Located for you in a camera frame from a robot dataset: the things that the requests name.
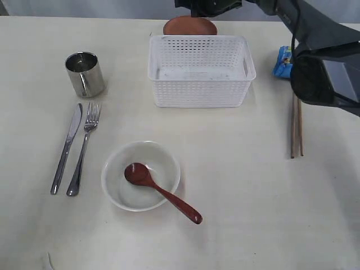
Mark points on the stainless steel cup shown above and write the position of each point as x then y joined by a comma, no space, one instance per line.
85,74

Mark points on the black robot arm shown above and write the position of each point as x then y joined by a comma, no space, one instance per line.
325,69

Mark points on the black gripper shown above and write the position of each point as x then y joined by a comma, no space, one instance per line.
208,8

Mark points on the blue chips bag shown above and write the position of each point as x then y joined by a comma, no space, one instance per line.
284,63

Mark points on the brown wooden spoon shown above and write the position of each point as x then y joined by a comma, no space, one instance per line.
138,174

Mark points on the grey ceramic bowl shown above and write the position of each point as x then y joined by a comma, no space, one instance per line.
162,165

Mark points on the wooden chopstick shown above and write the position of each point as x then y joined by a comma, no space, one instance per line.
300,127
293,128

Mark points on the white plastic woven basket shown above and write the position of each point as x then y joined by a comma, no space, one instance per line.
200,71

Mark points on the brown wooden plate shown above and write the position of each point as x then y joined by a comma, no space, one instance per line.
187,25

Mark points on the silver table knife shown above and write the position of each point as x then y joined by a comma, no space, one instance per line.
75,122

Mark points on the silver fork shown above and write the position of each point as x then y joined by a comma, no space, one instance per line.
90,125

